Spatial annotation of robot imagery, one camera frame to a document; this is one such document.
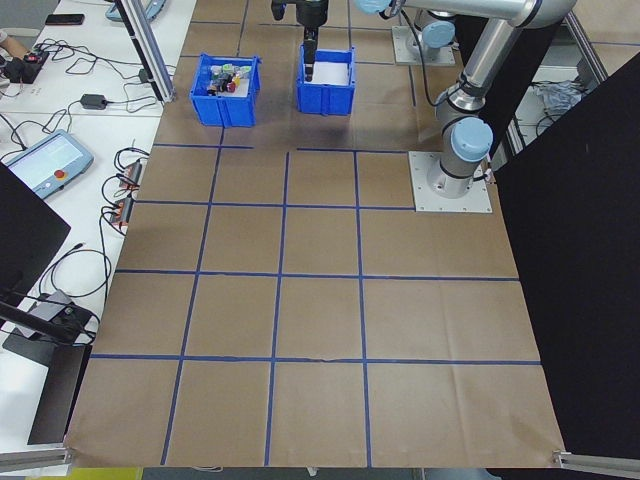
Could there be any blue bin with push buttons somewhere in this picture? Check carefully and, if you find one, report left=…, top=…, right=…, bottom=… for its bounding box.
left=188, top=52, right=264, bottom=129

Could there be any grey small box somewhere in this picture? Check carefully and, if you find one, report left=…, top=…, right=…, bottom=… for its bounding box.
left=35, top=288, right=76, bottom=321

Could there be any person hand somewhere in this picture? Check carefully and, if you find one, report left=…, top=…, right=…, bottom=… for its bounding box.
left=0, top=28, right=30, bottom=60

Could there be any grey blue teach pendant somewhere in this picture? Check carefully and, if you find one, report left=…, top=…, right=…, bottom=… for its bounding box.
left=106, top=0, right=170, bottom=22

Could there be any white desk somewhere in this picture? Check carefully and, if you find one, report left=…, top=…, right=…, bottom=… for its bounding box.
left=0, top=112, right=166, bottom=454
left=0, top=0, right=197, bottom=120

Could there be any crumpled clear plastic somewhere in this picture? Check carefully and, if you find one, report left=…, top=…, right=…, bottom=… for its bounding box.
left=529, top=79, right=591, bottom=124

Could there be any black monitor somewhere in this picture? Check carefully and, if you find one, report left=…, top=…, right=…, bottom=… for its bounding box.
left=0, top=162, right=72, bottom=301

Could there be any black flat panel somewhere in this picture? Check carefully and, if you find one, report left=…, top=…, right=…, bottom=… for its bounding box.
left=27, top=343, right=94, bottom=446

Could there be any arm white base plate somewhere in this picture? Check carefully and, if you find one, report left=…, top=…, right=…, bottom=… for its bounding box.
left=408, top=150, right=495, bottom=215
left=391, top=25, right=459, bottom=66

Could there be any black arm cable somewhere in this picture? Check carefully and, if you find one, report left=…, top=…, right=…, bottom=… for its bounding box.
left=397, top=7, right=444, bottom=107

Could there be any aluminium extrusion post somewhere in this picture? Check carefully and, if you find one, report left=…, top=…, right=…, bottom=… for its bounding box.
left=113, top=0, right=177, bottom=105

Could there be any black desk cable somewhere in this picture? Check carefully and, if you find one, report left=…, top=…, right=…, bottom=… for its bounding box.
left=67, top=74, right=166, bottom=115
left=37, top=242, right=114, bottom=332
left=34, top=38, right=147, bottom=81

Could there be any black orange cable adapter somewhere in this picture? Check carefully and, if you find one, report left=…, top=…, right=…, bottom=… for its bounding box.
left=102, top=197, right=135, bottom=232
left=115, top=158, right=147, bottom=191

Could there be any aluminium frame bar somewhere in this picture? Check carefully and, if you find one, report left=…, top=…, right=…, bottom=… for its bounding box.
left=564, top=12, right=612, bottom=87

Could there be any black frame cover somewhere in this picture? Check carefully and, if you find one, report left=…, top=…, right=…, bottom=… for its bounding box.
left=457, top=19, right=640, bottom=464

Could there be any aluminium profile rail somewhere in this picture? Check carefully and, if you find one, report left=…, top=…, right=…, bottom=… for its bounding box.
left=0, top=446, right=75, bottom=474
left=552, top=449, right=640, bottom=472

